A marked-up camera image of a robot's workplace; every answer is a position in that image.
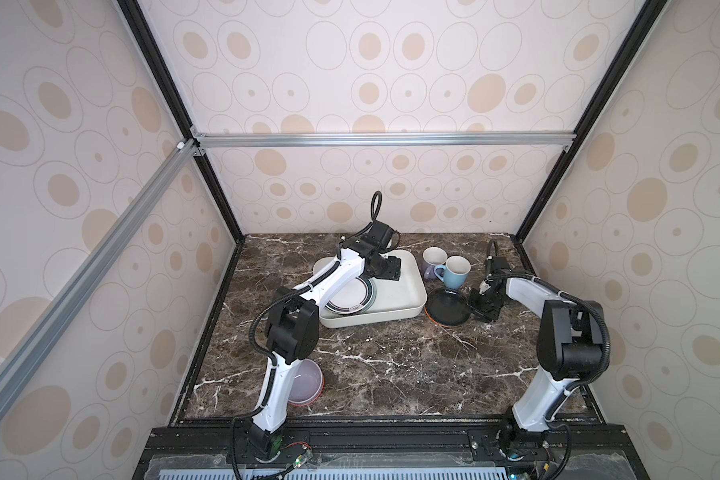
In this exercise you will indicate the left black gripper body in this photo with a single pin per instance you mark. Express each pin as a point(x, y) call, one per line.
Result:
point(385, 269)

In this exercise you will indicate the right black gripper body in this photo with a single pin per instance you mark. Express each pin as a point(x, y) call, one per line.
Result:
point(485, 305)

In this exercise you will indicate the black plate orange rim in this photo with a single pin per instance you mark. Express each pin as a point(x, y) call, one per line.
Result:
point(447, 307)

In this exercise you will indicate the light blue ceramic mug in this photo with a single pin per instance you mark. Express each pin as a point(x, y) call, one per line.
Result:
point(454, 272)

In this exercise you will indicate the white plate dark green rim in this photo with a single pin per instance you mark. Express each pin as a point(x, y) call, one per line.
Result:
point(355, 297)

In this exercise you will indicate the white plastic bin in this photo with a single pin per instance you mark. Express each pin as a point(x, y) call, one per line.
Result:
point(392, 300)

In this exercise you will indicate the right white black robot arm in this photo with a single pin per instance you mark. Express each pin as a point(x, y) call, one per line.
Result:
point(573, 344)

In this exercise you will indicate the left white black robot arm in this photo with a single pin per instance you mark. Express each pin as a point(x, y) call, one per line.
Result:
point(287, 330)

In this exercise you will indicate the purple ceramic mug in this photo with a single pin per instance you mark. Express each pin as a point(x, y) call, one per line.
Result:
point(431, 258)

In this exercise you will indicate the purple bowl red rim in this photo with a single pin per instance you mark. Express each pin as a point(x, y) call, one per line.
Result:
point(308, 384)

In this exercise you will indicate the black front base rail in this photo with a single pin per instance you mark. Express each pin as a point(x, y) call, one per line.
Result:
point(391, 450)

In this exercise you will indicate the horizontal aluminium frame bar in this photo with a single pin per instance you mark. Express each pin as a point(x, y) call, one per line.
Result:
point(204, 141)

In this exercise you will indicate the left slanted aluminium frame bar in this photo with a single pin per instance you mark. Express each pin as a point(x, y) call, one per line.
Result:
point(23, 362)

